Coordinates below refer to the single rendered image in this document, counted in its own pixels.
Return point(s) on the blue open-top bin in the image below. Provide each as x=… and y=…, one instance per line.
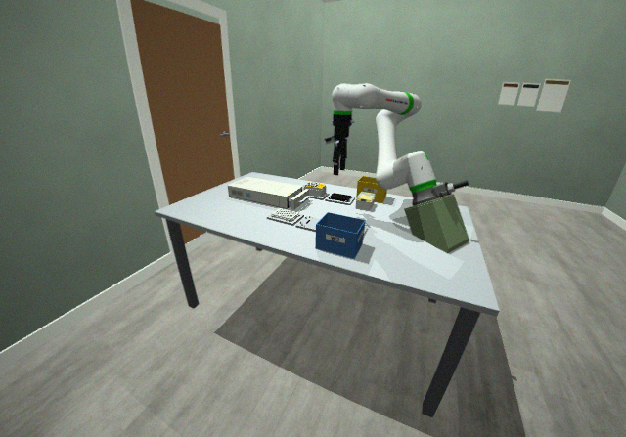
x=339, y=234

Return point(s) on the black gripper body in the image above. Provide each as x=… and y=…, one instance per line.
x=341, y=133

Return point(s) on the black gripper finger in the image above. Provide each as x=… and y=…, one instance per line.
x=337, y=151
x=343, y=157

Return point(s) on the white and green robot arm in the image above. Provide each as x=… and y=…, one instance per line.
x=414, y=168

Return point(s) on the yellow waste bin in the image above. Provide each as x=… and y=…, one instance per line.
x=369, y=187

